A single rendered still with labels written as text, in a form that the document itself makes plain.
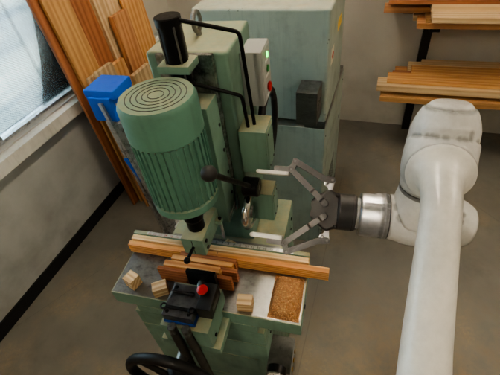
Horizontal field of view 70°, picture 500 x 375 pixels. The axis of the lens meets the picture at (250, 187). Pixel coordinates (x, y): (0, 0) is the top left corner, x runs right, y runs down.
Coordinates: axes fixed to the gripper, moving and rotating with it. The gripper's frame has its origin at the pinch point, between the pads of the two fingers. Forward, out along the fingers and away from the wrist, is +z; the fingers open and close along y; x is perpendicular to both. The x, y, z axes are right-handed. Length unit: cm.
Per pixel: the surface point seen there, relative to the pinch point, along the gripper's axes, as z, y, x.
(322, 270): -14.3, -18.0, -33.4
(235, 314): 8.9, -32.7, -25.6
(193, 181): 16.9, 3.3, -3.3
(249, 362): 8, -57, -51
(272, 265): 0.6, -18.5, -33.1
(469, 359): -86, -64, -118
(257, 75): 7.6, 34.5, -17.3
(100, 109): 91, 35, -64
